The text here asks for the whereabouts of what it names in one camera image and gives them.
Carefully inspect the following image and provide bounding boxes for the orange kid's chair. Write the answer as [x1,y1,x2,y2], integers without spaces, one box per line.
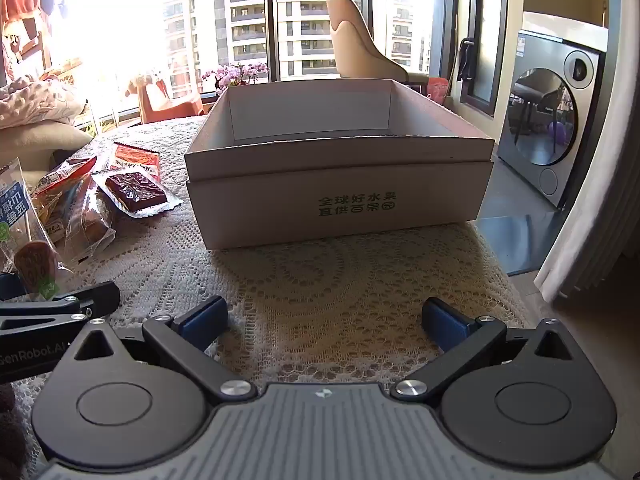
[137,82,206,125]

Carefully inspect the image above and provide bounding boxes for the beige chair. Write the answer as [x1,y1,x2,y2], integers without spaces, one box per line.
[326,0,431,96]

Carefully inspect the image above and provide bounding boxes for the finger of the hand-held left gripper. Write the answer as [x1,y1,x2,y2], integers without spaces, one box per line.
[0,273,26,303]
[0,282,121,334]

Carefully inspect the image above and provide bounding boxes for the black window handle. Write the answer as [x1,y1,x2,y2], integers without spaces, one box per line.
[459,37,476,81]

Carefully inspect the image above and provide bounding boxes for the beige cardboard box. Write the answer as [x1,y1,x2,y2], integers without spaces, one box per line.
[184,78,496,251]

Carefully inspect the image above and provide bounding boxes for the grey washing machine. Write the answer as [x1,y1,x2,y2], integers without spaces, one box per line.
[497,29,608,209]

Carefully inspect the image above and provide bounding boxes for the beige pillow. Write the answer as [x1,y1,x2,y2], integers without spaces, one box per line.
[0,122,96,167]

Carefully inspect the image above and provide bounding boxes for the black framed window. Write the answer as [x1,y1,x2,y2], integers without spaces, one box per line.
[459,0,509,120]

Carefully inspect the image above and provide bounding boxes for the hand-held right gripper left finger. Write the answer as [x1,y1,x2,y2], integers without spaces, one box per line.
[74,296,256,403]

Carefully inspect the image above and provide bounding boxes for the blue printed snack packet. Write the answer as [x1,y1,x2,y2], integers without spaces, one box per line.
[0,157,74,307]

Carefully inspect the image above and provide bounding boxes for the red packet with brown snack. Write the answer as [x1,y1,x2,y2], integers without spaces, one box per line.
[97,169,185,219]

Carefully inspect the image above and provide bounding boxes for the clear red crinkled snack packet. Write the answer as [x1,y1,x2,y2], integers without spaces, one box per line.
[30,156,98,231]

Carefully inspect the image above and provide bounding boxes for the red spicy strip packet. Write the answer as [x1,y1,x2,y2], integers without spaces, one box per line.
[107,141,162,186]

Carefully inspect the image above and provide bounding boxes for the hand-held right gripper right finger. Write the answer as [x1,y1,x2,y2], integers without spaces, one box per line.
[391,297,575,403]

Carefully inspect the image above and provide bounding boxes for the pink flower plant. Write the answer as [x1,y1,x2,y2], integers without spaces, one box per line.
[212,61,270,94]

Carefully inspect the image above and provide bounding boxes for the beige plush toy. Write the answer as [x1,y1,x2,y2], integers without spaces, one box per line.
[125,72,169,99]

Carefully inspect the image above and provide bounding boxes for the orange plastic bag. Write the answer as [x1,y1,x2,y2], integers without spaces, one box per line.
[427,77,451,107]

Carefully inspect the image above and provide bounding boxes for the beige pillows with blanket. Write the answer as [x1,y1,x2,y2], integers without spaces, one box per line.
[0,74,86,131]

